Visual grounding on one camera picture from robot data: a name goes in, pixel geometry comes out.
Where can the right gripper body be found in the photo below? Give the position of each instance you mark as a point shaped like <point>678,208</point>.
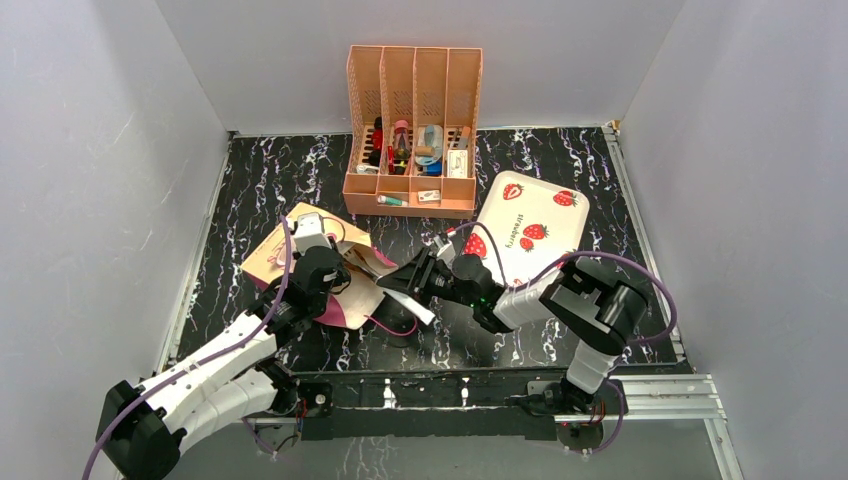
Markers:
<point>424,277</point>

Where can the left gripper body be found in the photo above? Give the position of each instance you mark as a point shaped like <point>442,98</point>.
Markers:
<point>341,278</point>

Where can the paper cake bag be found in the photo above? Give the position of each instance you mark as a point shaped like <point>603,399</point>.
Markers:
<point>359,303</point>

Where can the strawberry print tray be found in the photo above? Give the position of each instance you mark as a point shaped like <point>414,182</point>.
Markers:
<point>526,224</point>

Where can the orange plastic file organizer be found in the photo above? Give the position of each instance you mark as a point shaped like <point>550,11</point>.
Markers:
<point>423,85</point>

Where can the metal tongs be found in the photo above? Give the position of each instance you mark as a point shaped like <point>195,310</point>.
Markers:
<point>422,313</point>

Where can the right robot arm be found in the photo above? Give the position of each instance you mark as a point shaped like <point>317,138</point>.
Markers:
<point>599,306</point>

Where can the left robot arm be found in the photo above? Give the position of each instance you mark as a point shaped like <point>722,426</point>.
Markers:
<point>144,429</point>

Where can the small white card box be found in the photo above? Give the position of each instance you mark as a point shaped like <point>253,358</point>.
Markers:
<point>429,196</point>

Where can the green marker pen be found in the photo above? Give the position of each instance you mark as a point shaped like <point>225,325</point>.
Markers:
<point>391,201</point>

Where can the white label box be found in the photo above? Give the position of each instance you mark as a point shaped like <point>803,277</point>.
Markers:
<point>457,163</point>

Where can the blue tape dispenser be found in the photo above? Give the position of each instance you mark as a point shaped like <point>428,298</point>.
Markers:
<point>428,153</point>

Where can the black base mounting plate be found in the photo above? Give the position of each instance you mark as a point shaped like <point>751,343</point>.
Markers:
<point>423,403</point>

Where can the pink capped tube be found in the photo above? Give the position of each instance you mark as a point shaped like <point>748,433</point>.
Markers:
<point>400,148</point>

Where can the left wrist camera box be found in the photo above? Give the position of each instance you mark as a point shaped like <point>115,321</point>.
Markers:
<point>309,232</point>

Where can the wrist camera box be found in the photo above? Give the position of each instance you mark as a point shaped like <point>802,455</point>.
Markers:
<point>444,249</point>
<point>309,232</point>

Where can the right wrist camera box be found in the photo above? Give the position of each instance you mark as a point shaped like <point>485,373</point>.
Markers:
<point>444,249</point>

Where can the aluminium frame rail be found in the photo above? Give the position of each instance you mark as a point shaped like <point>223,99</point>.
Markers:
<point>635,397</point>

